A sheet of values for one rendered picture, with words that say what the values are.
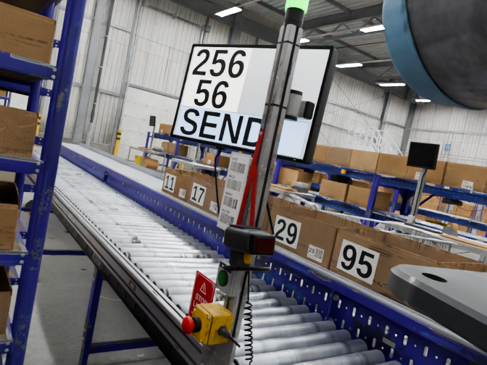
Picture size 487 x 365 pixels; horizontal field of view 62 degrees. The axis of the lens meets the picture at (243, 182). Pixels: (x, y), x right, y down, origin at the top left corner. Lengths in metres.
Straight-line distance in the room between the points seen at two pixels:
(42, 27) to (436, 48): 0.82
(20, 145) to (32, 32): 0.24
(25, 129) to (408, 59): 0.81
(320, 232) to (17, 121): 1.09
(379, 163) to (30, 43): 6.51
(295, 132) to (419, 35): 0.74
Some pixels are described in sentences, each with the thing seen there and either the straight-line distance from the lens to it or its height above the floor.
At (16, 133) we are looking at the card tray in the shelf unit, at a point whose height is 1.19.
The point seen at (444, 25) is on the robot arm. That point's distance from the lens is 0.32.
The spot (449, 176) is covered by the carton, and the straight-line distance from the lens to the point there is 6.49.
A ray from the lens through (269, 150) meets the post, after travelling 0.95.
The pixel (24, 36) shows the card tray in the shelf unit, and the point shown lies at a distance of 0.99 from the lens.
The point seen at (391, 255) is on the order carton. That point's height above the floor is 1.02.
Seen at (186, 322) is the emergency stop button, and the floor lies 0.85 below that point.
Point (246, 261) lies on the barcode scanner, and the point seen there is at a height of 1.02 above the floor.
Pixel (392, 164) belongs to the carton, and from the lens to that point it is 7.00.
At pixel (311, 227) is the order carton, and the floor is 1.01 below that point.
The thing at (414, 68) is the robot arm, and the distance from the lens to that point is 0.36.
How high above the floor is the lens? 1.24
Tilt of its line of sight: 4 degrees down
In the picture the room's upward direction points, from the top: 12 degrees clockwise
